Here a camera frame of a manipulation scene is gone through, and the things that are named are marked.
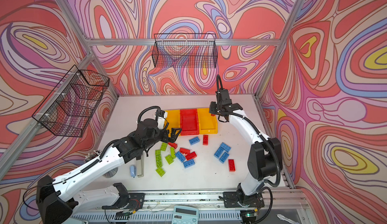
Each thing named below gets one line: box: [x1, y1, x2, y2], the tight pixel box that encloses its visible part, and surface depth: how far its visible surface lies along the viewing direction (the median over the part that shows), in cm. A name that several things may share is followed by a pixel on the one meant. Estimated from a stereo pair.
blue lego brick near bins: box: [188, 136, 201, 146], surface depth 95 cm
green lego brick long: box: [155, 149, 163, 168], surface depth 88 cm
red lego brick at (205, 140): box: [202, 134, 209, 146], surface depth 95 cm
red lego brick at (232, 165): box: [228, 159, 236, 172], surface depth 86 cm
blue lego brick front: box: [182, 158, 196, 169], surface depth 86 cm
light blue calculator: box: [171, 205, 199, 224], surface depth 69 cm
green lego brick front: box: [155, 163, 166, 178], surface depth 84 cm
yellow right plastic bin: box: [197, 107, 219, 135], surface depth 100 cm
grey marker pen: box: [136, 152, 145, 178], surface depth 83 cm
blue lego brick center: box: [175, 151, 186, 163], surface depth 89 cm
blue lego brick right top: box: [219, 142, 232, 153], surface depth 92 cm
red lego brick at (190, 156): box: [185, 151, 198, 161], surface depth 90 cm
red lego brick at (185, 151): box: [179, 147, 191, 155], surface depth 90 cm
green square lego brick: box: [164, 154, 174, 165], surface depth 88 cm
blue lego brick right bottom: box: [218, 151, 230, 164], surface depth 88 cm
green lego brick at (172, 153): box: [170, 146, 176, 159], surface depth 90 cm
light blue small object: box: [129, 164, 137, 179], surface depth 82 cm
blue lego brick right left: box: [213, 146, 225, 159], surface depth 90 cm
